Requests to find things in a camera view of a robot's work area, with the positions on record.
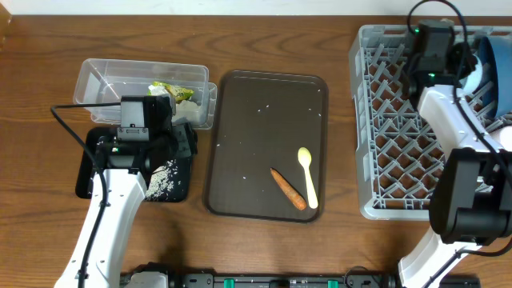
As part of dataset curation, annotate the light blue rice bowl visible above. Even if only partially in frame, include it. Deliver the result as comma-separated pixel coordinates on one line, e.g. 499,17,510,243
459,59,490,94

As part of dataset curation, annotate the dark blue plate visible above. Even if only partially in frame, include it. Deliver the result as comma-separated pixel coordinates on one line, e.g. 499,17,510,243
478,36,511,118

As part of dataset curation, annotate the white tissue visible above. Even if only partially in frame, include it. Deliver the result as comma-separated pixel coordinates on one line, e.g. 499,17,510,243
162,94,202,124

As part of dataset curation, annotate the yellow green snack wrapper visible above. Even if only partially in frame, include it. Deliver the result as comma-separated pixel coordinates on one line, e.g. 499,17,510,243
148,82,194,102

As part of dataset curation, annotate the pink cup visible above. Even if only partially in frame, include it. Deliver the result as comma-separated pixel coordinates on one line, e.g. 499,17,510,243
490,126,512,152

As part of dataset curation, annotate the cream plastic spoon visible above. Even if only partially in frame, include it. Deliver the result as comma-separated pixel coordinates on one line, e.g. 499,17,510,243
298,147,318,209

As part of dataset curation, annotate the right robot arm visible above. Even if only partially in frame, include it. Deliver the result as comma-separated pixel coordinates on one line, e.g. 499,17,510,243
398,38,511,287

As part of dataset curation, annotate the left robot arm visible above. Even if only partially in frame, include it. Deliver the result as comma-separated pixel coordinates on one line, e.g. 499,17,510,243
56,94,198,287

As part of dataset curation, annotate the grey dishwasher rack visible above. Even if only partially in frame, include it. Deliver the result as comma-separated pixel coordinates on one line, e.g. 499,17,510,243
349,25,511,221

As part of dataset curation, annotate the spilled white rice pile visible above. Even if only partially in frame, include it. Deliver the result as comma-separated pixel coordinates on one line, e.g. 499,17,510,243
145,160,184,202

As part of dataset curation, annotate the black tray bin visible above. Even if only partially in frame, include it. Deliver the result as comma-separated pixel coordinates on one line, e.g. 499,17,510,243
74,126,195,203

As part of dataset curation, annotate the clear plastic bin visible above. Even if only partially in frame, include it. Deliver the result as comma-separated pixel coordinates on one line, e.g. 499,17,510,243
74,58,217,130

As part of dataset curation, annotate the dark brown serving tray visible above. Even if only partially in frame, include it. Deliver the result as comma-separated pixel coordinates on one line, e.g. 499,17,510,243
203,70,329,223

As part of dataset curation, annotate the orange carrot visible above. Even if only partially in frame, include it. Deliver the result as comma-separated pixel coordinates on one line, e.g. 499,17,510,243
270,168,307,210

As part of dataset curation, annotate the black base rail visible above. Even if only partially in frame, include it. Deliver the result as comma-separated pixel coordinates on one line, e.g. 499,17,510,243
119,263,481,288

